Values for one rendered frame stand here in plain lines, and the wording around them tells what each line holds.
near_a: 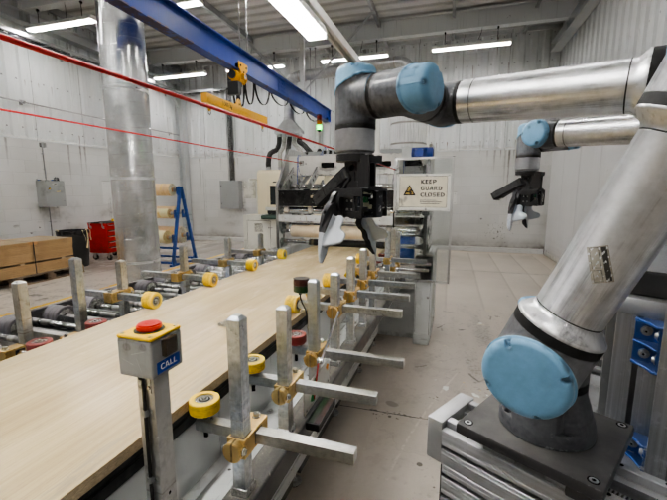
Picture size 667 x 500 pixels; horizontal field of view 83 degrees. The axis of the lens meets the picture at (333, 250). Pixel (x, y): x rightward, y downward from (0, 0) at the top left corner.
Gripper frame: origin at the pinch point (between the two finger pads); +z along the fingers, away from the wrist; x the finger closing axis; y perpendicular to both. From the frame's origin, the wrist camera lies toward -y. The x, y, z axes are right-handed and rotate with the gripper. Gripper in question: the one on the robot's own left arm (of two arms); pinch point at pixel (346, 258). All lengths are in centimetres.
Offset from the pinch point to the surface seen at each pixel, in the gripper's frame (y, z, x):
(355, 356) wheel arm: -37, 46, 43
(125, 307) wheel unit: -152, 44, -3
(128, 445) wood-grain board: -33, 42, -34
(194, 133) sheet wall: -1062, -181, 438
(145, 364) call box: -9.6, 14.0, -35.6
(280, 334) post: -36.9, 28.9, 9.6
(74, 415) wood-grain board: -55, 42, -40
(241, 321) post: -23.7, 16.7, -10.4
